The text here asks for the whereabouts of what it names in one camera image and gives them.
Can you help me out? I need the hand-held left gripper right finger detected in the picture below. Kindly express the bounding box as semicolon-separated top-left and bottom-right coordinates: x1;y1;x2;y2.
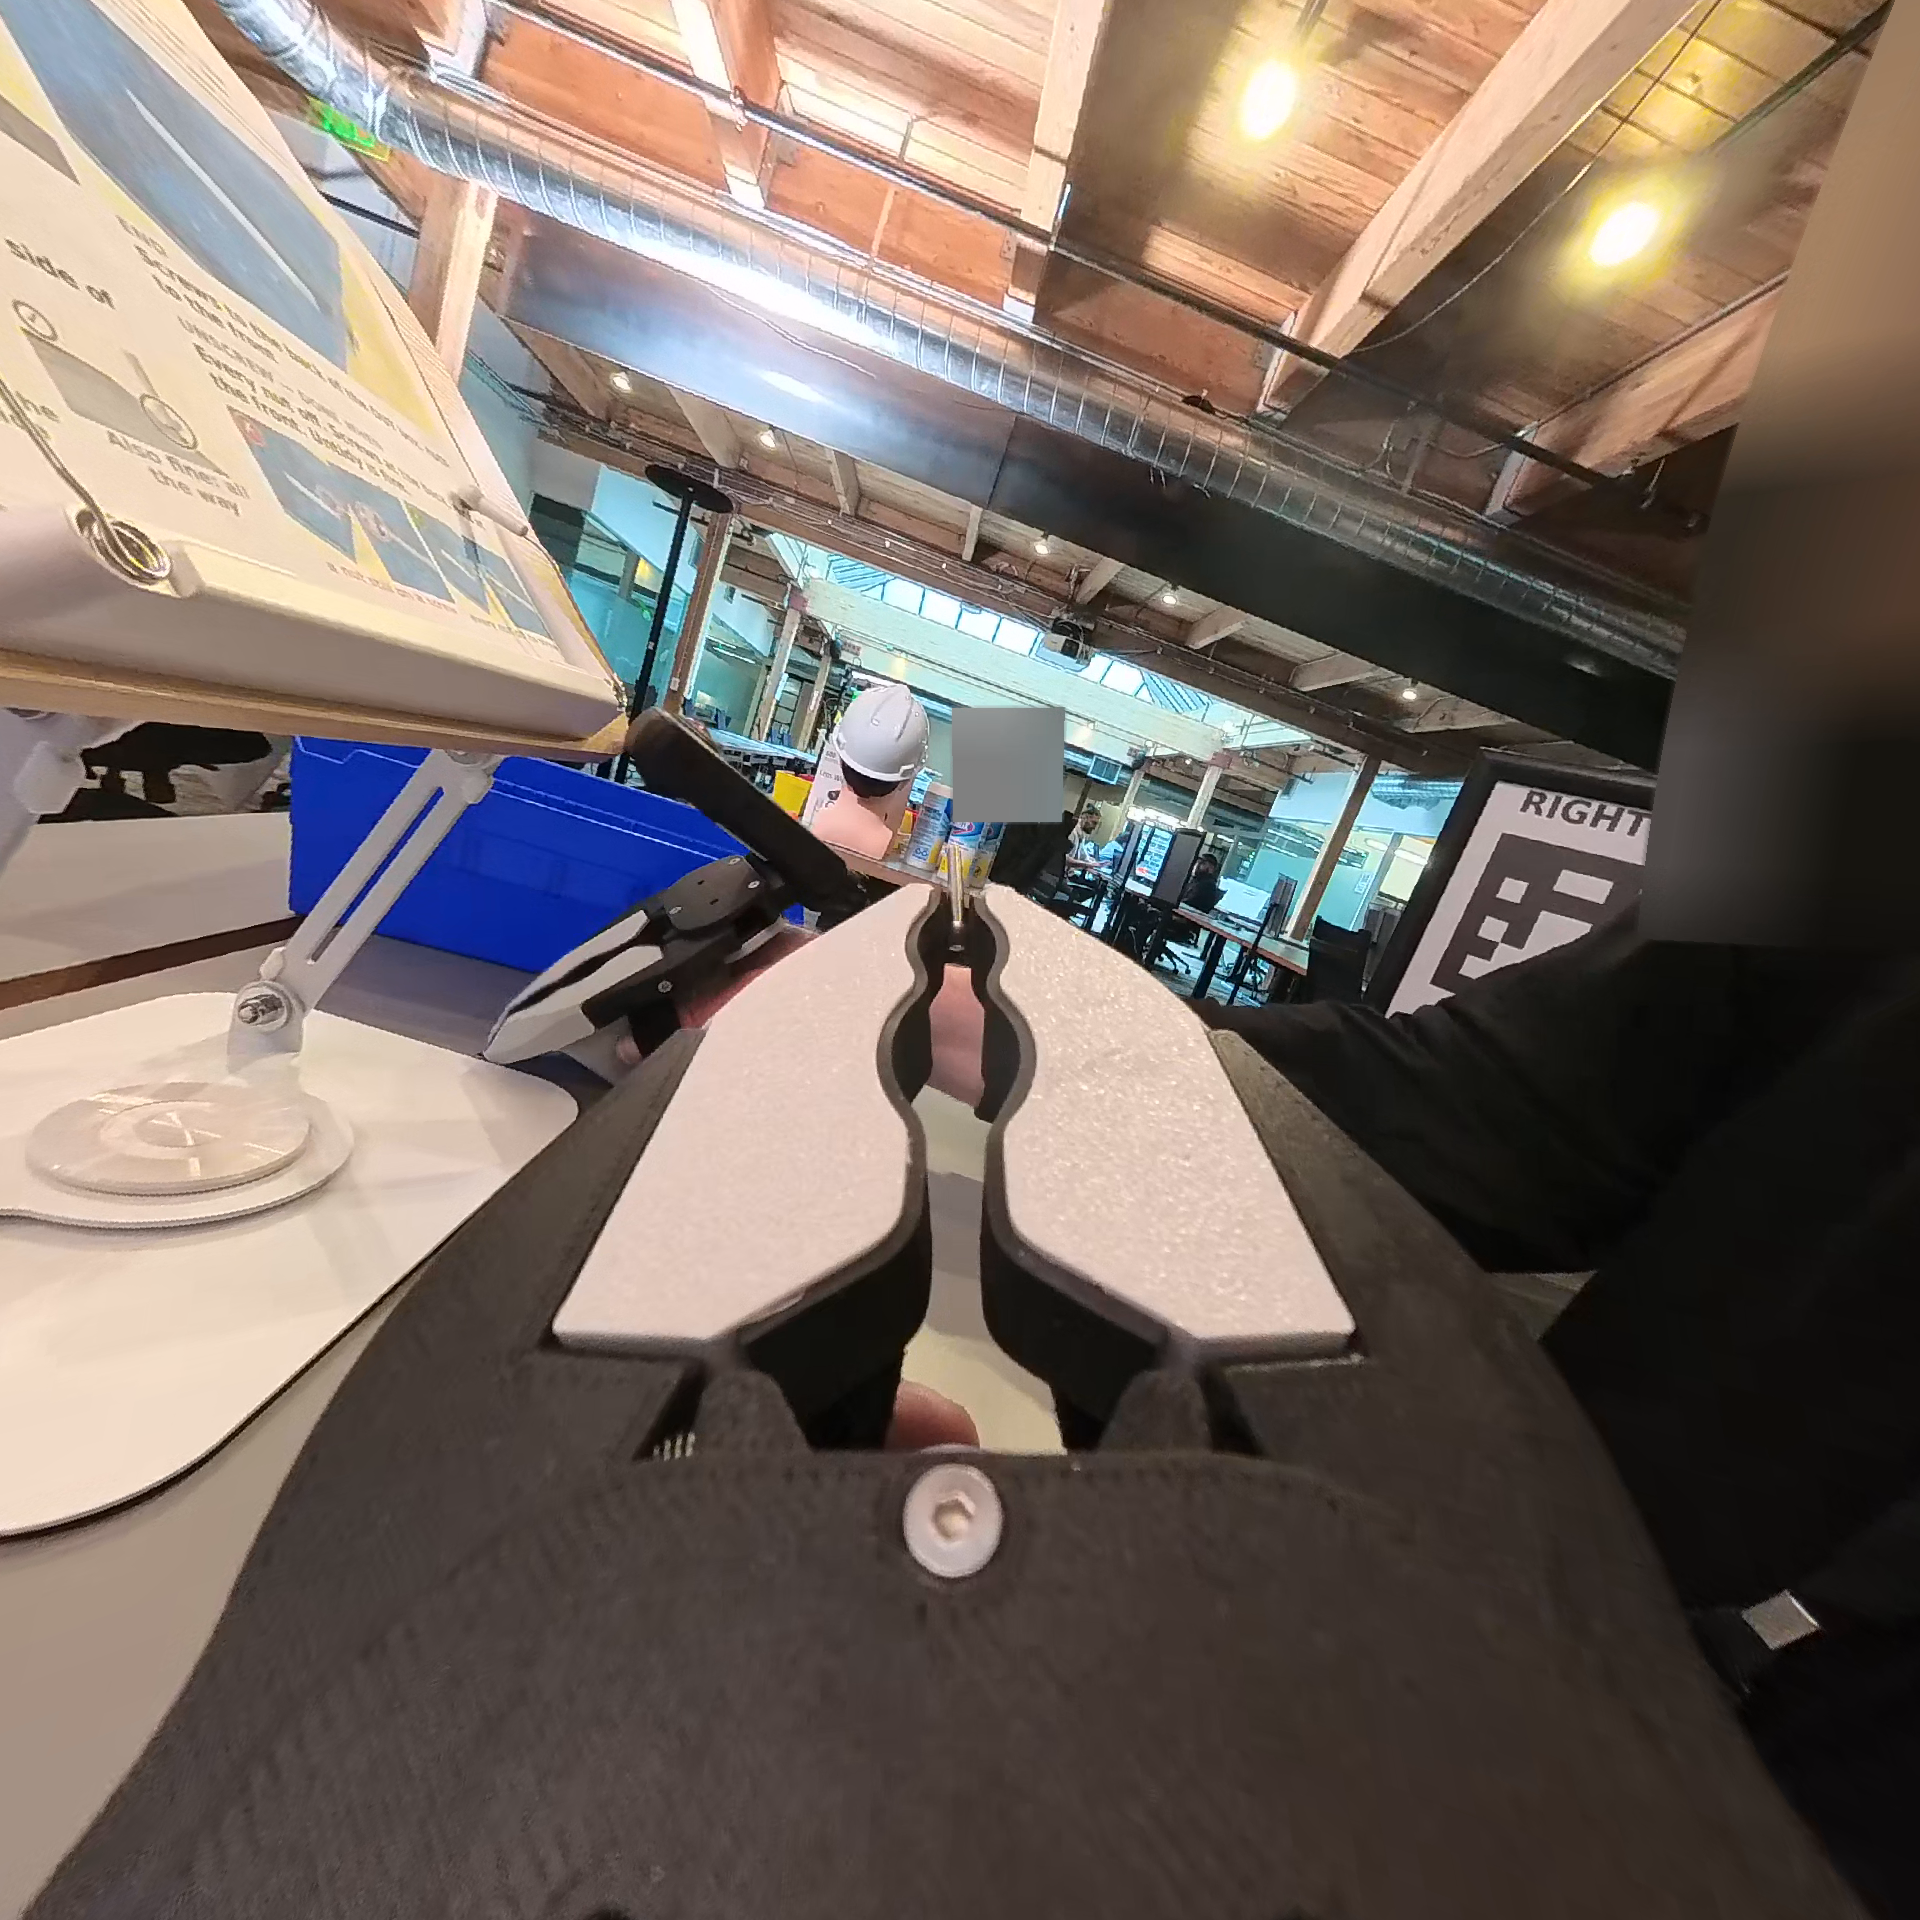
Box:
967;884;1359;1453

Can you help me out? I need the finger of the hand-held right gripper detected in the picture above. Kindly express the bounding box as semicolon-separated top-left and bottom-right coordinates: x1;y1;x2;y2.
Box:
483;959;666;1069
514;912;671;1024

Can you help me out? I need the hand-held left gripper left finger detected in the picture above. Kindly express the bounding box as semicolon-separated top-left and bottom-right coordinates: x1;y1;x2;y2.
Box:
551;882;950;1453

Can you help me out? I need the person's right forearm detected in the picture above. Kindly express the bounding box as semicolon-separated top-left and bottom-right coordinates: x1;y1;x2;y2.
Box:
1199;900;1920;1277

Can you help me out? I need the white desk mat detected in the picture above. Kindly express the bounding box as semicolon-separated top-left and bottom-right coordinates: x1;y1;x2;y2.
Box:
0;990;584;1537

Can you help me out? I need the grey desk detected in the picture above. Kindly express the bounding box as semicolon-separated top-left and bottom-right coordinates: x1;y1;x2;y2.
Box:
0;809;1067;1920

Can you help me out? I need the person's right hand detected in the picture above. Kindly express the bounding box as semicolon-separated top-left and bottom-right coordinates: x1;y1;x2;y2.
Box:
671;930;991;1119

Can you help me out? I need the mannequin bust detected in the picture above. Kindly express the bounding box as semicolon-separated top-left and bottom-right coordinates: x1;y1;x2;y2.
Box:
802;757;916;858

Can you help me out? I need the blue divided plastic bin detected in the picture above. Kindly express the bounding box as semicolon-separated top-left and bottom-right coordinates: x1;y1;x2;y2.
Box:
288;736;752;976

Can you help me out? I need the white hard hat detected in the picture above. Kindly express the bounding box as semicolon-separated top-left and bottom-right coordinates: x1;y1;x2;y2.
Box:
832;681;933;784

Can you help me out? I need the row of office workstations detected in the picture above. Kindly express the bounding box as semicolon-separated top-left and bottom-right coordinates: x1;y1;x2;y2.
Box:
1048;809;1397;999

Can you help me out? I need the black round-top pole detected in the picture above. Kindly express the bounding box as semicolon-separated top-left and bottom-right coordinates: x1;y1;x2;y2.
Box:
644;461;740;721

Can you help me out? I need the white stand with wooden board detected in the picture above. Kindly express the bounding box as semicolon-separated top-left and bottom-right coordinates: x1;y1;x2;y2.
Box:
0;0;636;1233

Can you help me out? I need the framed marker poster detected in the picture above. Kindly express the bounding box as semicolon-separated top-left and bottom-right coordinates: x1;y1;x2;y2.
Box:
1381;750;1659;1021

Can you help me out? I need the person's black clothed torso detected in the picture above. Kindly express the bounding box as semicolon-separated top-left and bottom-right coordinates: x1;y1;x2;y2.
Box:
1544;1048;1920;1920

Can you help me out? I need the printed instruction sheet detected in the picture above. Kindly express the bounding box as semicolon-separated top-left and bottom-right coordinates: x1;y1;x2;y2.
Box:
0;0;602;662

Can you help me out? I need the silver ventilation duct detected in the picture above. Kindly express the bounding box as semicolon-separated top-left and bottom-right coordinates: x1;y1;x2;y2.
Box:
210;0;1690;676

